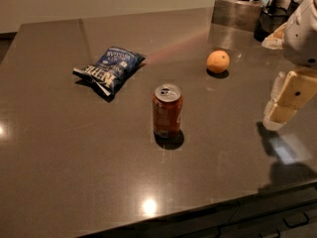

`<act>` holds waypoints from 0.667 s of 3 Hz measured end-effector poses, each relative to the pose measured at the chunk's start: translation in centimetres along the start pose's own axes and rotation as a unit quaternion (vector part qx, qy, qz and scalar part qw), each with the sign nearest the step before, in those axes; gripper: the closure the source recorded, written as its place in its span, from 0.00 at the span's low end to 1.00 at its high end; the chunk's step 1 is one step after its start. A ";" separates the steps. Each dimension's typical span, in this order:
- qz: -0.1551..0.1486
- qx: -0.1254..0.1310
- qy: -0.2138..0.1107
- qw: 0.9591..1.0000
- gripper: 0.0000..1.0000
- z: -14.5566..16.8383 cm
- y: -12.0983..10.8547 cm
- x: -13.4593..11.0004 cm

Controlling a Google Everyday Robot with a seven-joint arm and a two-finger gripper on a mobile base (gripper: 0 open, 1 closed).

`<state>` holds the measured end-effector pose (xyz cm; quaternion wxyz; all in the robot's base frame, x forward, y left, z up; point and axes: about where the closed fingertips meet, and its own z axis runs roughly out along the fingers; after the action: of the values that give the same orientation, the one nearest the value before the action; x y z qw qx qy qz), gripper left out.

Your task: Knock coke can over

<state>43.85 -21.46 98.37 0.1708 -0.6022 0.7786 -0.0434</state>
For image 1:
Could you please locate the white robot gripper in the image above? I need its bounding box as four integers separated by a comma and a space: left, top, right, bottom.
262, 0, 317, 131

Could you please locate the red coke can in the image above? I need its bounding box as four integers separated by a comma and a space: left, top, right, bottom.
153, 83, 183, 139

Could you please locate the black mesh cup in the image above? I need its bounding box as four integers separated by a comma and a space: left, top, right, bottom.
254, 6, 287, 42

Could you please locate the steel snack dispenser base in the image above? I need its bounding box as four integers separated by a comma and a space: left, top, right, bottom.
211, 0, 261, 32

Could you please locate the orange fruit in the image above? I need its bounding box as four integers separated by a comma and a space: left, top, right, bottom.
206, 51, 230, 73

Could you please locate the blue kettle chips bag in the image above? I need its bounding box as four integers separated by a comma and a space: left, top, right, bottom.
73, 47, 146, 96

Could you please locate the dark drawer handle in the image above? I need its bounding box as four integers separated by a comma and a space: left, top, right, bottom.
283, 213, 310, 228

